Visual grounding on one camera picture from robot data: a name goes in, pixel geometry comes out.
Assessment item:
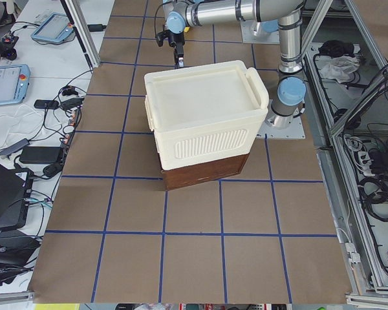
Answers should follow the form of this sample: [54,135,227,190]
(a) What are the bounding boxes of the black power brick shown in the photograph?
[19,146,61,164]

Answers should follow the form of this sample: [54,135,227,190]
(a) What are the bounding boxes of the blue teach pendant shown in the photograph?
[0,64,30,106]
[30,13,74,45]

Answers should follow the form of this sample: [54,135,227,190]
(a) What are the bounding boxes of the crumpled white cloth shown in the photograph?
[319,56,360,83]

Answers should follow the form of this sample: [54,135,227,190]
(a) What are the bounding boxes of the blue teach pendant far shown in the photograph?
[30,13,74,45]

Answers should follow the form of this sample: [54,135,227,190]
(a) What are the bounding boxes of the cream plastic cabinet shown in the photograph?
[144,60,269,171]

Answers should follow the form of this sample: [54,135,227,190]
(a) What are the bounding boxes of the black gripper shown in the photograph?
[155,30,184,68]

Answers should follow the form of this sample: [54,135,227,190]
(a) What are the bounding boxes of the blue teach pendant near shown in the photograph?
[0,64,30,106]

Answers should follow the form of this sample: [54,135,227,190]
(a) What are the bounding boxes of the black laptop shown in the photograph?
[0,164,33,231]

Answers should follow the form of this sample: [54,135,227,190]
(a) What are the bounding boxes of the dark wooden drawer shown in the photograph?
[161,153,250,190]

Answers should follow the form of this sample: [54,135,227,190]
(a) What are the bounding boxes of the aluminium frame rail right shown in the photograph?
[302,1,388,309]

